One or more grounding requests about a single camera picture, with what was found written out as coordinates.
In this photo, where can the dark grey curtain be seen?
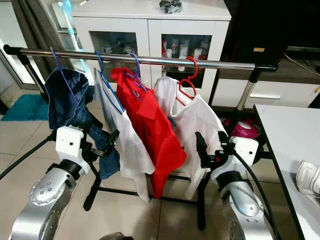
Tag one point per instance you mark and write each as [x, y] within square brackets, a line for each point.
[35, 25]

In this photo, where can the pink clothes iron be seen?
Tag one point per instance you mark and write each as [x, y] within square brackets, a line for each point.
[242, 129]

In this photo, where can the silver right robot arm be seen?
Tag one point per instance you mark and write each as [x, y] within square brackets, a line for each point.
[247, 210]

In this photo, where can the teal shaggy rug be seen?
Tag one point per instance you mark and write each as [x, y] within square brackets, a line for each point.
[25, 107]

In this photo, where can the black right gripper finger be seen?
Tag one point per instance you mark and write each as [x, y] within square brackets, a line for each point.
[225, 141]
[202, 146]

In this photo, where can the small black object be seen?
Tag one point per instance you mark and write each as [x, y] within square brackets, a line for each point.
[170, 6]

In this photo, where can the white quilted item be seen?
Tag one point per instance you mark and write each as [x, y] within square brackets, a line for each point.
[309, 177]

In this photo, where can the white framed glass door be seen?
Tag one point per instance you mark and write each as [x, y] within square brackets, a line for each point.
[12, 40]

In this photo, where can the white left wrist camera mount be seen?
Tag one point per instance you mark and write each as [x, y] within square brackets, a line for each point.
[71, 142]

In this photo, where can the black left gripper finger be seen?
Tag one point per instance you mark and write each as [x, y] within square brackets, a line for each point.
[112, 139]
[105, 152]

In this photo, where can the navy blue garment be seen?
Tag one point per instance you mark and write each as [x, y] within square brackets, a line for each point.
[67, 105]

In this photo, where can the white glass-door cabinet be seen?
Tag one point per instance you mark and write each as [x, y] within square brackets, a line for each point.
[145, 27]

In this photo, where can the chrome and black clothes rack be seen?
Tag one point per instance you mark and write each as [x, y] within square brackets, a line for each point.
[220, 63]

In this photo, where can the dark brown cabinet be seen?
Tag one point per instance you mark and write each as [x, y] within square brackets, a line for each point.
[270, 25]

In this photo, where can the purple plastic clothes hanger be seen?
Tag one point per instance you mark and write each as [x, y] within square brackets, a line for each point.
[137, 75]
[64, 75]

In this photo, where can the white shirt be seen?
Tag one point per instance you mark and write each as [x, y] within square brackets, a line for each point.
[132, 150]
[200, 125]

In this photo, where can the red plastic clothes hanger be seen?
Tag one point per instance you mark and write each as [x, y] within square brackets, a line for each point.
[195, 70]

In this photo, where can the white low drawer unit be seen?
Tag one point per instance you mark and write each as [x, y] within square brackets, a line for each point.
[280, 95]

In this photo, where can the blue plastic clothes hanger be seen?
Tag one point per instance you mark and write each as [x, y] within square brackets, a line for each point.
[111, 92]

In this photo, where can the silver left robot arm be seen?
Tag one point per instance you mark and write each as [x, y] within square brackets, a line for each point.
[45, 200]

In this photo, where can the red polo shirt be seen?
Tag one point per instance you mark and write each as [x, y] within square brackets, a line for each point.
[157, 135]

